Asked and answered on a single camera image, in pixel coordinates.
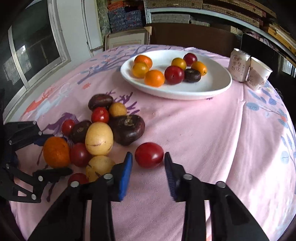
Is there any white paper cup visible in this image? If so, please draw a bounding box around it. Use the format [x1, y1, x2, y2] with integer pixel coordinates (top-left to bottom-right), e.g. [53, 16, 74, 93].
[246, 57, 273, 91]

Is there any pink deer print tablecloth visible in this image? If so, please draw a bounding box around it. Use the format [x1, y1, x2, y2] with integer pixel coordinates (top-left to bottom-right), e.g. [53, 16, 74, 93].
[5, 44, 296, 241]

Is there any yellow round fruit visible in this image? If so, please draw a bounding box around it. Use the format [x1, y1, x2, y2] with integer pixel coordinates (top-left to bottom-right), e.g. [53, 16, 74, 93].
[171, 58, 187, 70]
[132, 62, 149, 78]
[191, 61, 207, 76]

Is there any white drink can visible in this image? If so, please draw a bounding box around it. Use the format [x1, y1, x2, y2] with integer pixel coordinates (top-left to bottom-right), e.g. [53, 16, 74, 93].
[228, 48, 251, 82]

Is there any red plum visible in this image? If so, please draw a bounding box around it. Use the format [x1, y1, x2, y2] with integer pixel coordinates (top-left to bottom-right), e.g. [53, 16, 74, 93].
[183, 53, 198, 66]
[70, 143, 93, 168]
[68, 173, 89, 185]
[91, 107, 110, 124]
[135, 142, 164, 169]
[164, 65, 185, 85]
[61, 119, 76, 137]

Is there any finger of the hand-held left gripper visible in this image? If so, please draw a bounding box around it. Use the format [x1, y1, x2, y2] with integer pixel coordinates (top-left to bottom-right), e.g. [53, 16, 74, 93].
[4, 121, 54, 150]
[6, 163, 73, 204]

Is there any metal shelving unit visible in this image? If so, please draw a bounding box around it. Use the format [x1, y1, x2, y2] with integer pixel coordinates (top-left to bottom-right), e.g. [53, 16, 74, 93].
[143, 0, 296, 47]

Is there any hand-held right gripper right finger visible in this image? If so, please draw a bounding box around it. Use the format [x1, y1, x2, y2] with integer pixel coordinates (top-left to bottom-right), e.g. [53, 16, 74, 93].
[164, 152, 270, 241]

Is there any large orange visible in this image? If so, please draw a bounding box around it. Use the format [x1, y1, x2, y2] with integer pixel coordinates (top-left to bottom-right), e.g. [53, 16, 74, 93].
[43, 136, 71, 169]

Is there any white door panel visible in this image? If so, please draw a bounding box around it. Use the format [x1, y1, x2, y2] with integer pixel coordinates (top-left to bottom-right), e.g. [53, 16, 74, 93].
[82, 0, 104, 56]

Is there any stack of yellow flat boxes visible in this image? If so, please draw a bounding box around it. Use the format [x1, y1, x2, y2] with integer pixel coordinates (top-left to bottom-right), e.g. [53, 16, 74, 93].
[260, 22, 296, 49]

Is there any grey patterned box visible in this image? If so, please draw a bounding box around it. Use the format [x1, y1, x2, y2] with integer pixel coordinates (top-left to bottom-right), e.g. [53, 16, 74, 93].
[151, 14, 191, 24]

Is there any stack of blue patterned boxes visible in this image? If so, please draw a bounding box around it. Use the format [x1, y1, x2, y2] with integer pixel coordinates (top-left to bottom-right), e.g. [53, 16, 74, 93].
[107, 9, 145, 33]

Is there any white oval plate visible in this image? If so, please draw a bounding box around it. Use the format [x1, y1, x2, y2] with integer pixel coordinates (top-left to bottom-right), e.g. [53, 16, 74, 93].
[120, 50, 233, 100]

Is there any white framed window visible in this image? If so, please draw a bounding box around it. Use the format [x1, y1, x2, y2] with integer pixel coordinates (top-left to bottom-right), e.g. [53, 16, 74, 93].
[8, 0, 71, 91]

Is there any small orange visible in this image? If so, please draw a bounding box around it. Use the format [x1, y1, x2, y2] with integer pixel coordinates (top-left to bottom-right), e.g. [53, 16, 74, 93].
[144, 70, 165, 88]
[134, 55, 153, 69]

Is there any framed wooden panel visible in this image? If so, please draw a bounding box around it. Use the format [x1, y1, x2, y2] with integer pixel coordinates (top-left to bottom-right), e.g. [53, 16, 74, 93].
[105, 26, 152, 50]

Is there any stack of tan woven boxes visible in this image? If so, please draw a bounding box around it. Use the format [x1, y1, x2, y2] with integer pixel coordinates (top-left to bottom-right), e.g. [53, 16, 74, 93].
[146, 0, 260, 27]

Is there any small tan fruit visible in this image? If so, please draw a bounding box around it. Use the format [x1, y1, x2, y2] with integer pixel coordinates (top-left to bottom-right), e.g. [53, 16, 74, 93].
[109, 103, 127, 117]

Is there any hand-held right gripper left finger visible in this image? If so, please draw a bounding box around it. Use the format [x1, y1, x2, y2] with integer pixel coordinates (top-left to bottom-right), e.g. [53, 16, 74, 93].
[28, 152, 133, 241]

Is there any brown wooden cabinet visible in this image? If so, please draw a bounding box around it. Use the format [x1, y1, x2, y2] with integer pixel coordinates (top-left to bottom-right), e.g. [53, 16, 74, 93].
[146, 22, 237, 55]

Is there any striped yellow pepino melon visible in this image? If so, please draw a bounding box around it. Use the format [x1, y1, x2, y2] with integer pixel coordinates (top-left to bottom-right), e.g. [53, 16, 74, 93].
[86, 155, 116, 183]

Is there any dark purple fruit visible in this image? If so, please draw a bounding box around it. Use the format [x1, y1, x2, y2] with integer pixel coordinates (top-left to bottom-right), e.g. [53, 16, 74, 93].
[88, 94, 114, 111]
[184, 69, 201, 83]
[109, 115, 146, 146]
[69, 120, 92, 144]

